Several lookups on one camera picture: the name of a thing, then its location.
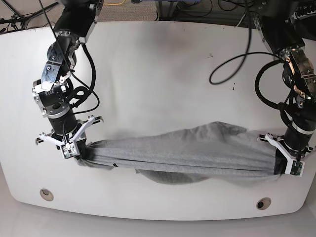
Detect right table cable grommet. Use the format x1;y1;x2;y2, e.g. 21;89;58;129
256;197;272;210

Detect grey metal frame leg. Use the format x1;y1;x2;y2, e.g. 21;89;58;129
155;0;179;21

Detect left table cable grommet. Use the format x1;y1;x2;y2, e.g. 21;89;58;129
39;189;54;201

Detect black tripod legs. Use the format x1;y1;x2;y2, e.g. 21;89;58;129
0;0;59;35

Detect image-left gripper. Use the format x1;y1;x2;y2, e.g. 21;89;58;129
35;116;104;157

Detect table cable grommet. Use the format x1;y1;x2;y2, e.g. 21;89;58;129
256;197;272;210
39;189;54;201

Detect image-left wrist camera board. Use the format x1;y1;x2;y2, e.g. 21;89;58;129
61;143;78;159

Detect white power strip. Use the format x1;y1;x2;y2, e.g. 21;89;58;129
294;4;316;20

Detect grey printed T-shirt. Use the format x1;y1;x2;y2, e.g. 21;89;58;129
77;121;281;185

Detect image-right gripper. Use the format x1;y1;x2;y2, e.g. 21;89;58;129
257;128;316;175

